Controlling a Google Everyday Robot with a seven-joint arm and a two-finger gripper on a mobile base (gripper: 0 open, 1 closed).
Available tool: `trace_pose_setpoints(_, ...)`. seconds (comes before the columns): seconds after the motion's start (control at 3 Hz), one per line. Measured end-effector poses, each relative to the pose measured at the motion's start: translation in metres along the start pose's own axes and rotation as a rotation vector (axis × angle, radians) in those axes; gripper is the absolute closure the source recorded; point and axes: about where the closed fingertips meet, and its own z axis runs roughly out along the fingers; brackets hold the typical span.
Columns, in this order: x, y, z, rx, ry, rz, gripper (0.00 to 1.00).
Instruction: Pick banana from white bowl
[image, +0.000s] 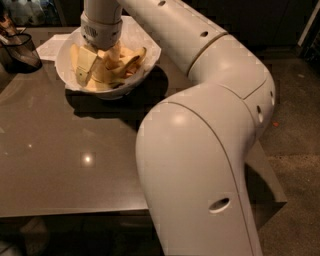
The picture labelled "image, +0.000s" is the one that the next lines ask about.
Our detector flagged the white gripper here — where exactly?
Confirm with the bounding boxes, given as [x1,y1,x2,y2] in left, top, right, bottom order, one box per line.
[75,13,122,86]

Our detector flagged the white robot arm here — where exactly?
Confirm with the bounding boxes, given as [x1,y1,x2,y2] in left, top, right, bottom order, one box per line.
[81,0,275,256]

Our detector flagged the white bowl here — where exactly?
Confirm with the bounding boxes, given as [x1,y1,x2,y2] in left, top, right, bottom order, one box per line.
[55,15,163,101]

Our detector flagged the white paper sheet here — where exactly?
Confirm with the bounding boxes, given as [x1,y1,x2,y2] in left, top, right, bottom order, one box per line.
[37,34,69,61]

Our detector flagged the dark mesh basket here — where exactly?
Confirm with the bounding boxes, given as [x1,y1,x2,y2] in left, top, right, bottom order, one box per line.
[0,33,42,73]

